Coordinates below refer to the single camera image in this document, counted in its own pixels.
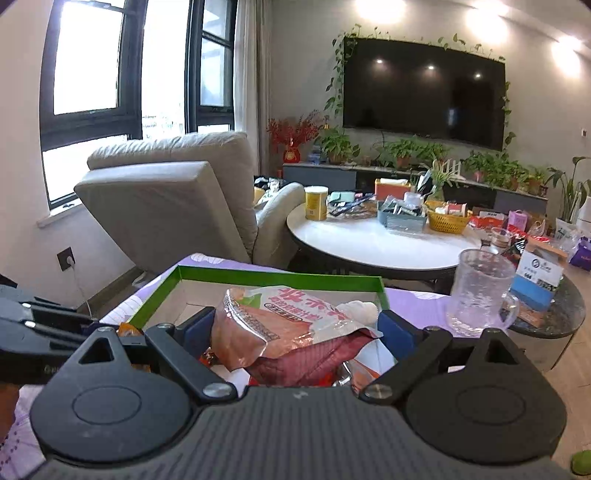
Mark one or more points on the yellow can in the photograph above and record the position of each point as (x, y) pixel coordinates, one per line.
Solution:
(316, 205)

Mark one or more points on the wicker basket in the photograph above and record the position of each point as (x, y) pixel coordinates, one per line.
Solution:
(445, 224)

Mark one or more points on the green cardboard box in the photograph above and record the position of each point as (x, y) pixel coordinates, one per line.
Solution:
(277, 279)

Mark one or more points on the pile of dark sachets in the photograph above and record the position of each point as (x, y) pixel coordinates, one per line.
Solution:
(351, 205)

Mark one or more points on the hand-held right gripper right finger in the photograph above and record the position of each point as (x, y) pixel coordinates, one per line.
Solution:
(395, 332)

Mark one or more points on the purple bag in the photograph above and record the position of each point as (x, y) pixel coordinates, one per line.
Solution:
(581, 254)

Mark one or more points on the wall television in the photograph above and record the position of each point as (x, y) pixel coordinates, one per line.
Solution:
(415, 92)

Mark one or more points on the blue grey tray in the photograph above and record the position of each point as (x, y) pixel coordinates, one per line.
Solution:
(401, 224)

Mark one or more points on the glass mug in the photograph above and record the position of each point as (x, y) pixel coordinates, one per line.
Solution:
(480, 290)

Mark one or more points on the dark round side table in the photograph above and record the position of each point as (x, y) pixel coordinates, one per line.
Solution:
(554, 323)

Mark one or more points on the trailing green vine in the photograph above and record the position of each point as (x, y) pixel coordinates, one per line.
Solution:
(508, 115)
(337, 69)

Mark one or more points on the red checkered snack packet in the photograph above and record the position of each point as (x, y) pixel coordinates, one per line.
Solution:
(300, 364)

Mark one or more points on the red white packet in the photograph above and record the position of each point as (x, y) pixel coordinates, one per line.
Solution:
(487, 220)

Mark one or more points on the green round object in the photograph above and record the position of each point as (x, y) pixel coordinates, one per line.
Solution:
(581, 464)

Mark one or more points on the white sheer curtain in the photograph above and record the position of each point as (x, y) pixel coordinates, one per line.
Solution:
(251, 83)

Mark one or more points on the dark television console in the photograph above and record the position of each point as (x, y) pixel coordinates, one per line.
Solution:
(323, 175)

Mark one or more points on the purple floral tablecloth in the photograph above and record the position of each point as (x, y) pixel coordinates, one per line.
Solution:
(415, 302)

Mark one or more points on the row of potted plants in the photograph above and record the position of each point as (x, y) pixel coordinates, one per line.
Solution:
(401, 152)

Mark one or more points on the dark wall socket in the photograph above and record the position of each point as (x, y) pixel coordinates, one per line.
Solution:
(66, 259)

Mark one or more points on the orange tissue box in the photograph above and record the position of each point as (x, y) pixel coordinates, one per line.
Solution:
(392, 189)

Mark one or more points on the pink white snack packet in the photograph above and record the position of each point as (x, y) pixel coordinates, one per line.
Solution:
(286, 323)

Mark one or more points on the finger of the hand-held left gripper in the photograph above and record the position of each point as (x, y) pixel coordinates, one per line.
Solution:
(46, 327)
(27, 296)

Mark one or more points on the white blue carton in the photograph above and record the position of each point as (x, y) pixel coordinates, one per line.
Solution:
(538, 277)

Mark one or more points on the black framed window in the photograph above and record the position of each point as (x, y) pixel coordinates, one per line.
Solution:
(87, 60)
(214, 60)

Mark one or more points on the large leafy floor plant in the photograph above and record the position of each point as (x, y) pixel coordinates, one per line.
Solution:
(570, 189)

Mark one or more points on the round white table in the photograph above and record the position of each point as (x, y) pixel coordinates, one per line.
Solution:
(369, 244)

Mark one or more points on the spider plant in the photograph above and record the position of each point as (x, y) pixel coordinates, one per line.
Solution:
(438, 180)

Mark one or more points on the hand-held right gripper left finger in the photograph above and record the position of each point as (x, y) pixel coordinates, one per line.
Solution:
(201, 330)

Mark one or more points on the beige recliner armchair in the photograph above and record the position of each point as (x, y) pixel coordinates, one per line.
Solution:
(175, 207)

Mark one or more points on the red flower plant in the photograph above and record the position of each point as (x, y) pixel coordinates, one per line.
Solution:
(293, 134)

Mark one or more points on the small pink gift bag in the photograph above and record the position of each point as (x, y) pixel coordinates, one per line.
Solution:
(518, 221)

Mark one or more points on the orange cartoon snack packet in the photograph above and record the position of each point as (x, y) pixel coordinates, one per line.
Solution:
(364, 374)

